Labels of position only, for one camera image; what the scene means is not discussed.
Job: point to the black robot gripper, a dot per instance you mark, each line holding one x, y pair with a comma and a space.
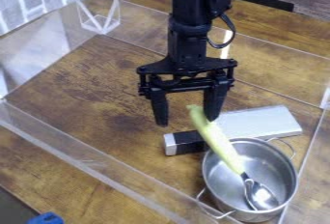
186, 70

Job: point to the small silver pot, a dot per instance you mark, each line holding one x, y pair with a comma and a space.
267, 166

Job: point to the yellow handled metal spoon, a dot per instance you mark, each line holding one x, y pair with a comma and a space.
227, 157

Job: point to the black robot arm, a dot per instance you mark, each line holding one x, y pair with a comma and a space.
194, 12

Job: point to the clear acrylic barrier panel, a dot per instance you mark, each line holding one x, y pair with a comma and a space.
82, 150

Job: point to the black and silver block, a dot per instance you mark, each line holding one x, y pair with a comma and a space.
184, 142

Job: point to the grey flat metal box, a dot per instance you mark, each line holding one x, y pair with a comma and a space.
263, 122

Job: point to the blue object at corner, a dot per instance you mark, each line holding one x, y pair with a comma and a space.
45, 218

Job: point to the clear acrylic corner bracket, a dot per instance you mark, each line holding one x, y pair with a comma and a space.
98, 23

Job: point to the black strip on wall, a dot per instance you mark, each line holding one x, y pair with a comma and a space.
281, 5

